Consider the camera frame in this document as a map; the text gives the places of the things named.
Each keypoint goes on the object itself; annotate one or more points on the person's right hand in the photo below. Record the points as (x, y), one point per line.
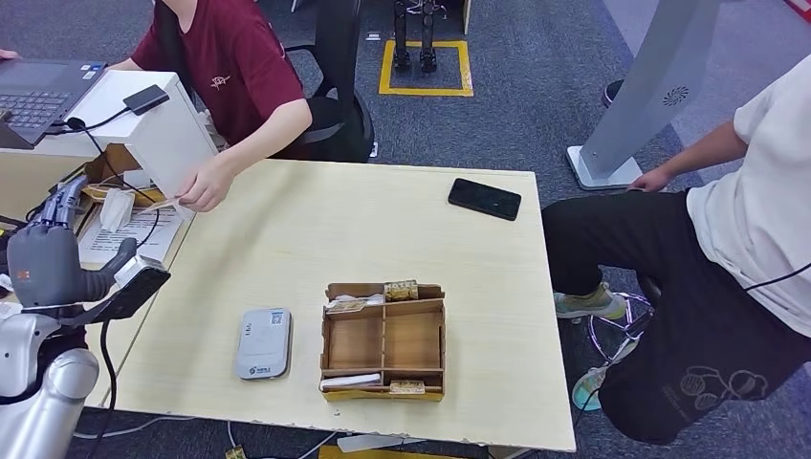
(651, 180)
(7, 55)

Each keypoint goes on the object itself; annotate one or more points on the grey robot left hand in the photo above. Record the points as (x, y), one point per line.
(44, 266)

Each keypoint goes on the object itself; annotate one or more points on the person's left hand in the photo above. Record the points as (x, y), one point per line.
(206, 184)

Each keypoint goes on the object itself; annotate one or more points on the wooden card organizer box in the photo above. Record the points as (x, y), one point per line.
(355, 342)

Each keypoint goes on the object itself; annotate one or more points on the person's right forearm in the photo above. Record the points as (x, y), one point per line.
(709, 152)
(123, 64)

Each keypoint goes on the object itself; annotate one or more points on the person's left forearm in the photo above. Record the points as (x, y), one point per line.
(266, 139)

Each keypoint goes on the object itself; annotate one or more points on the person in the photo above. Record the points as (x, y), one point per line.
(234, 63)
(633, 241)

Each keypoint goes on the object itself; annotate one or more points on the white card reader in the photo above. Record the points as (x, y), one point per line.
(263, 345)

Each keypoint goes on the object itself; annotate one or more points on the grey laptop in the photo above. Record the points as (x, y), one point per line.
(38, 98)

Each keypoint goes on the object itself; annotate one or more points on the white desk riser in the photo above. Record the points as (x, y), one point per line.
(165, 139)

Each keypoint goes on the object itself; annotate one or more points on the printed paper sheet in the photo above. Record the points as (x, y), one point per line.
(146, 237)

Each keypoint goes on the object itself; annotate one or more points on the black shoe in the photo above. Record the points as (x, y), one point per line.
(611, 93)

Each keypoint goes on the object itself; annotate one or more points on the brown cardboard box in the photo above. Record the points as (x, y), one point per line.
(104, 166)

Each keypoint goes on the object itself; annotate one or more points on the black usb hub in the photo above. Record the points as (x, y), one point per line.
(146, 99)

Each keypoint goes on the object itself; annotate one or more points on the grey kiosk stand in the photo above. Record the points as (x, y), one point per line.
(659, 76)

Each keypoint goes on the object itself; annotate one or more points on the black smartphone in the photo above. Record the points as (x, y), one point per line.
(484, 199)

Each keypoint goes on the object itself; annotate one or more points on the black office chair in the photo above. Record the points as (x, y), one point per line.
(342, 63)

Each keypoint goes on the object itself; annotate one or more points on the white paper slip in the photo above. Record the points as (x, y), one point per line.
(348, 382)
(374, 299)

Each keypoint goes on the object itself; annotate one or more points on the standing humanoid robot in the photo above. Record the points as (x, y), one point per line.
(401, 37)

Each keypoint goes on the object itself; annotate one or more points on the small yellow tag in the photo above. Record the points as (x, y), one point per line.
(236, 453)

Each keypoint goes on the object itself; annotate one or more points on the yellow flat box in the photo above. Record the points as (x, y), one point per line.
(367, 454)

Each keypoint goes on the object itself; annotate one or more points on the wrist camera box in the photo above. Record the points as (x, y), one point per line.
(136, 291)

